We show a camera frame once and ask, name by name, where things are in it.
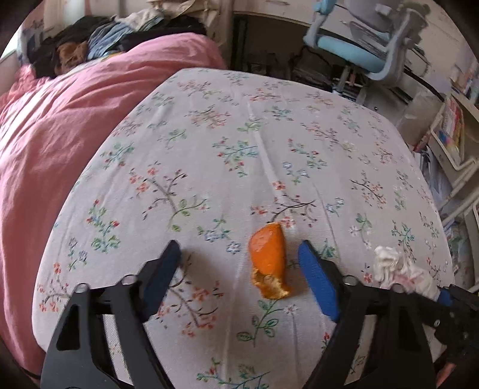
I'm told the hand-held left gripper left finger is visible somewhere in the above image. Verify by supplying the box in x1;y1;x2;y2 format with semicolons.
39;240;183;389

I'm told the clear plastic bag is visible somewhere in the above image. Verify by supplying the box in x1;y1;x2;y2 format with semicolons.
393;95;446;147

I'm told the white garment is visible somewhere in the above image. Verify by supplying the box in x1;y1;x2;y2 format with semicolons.
115;8;166;31

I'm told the brown garment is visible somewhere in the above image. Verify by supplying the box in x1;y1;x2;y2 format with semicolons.
56;42;89;74

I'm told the large orange peel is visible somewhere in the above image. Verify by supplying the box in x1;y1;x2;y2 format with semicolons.
248;222;292;300

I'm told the black clothing pile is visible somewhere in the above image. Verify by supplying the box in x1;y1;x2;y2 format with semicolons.
28;16;113;78

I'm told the blue denim garment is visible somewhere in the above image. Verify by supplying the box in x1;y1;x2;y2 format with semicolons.
88;22;150;60

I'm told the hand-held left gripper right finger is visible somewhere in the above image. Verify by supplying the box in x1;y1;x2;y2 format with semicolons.
297;240;438;389

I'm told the stack of papers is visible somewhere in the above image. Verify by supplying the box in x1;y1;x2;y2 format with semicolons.
413;144;455;210

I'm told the grey and blue desk chair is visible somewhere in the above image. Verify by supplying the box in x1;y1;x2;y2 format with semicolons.
303;0;429;90

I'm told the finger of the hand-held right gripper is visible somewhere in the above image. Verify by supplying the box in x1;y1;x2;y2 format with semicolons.
436;283;479;315
423;301;473;369

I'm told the beige garment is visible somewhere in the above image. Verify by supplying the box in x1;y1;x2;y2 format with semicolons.
148;0;211;18

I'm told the stained tissue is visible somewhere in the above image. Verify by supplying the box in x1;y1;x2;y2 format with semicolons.
373;245;439;296

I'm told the white desk with drawers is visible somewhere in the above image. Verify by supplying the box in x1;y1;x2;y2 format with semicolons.
232;0;455;103

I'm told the pink blanket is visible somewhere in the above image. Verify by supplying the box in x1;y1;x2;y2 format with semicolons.
0;32;227;376

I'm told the white rolling book cart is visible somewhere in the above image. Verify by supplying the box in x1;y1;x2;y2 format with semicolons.
427;93;479;227

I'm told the black folded garment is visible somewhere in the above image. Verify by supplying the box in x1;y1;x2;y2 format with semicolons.
123;15;209;50

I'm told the floral bedsheet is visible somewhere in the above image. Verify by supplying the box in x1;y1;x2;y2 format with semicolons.
31;67;456;389

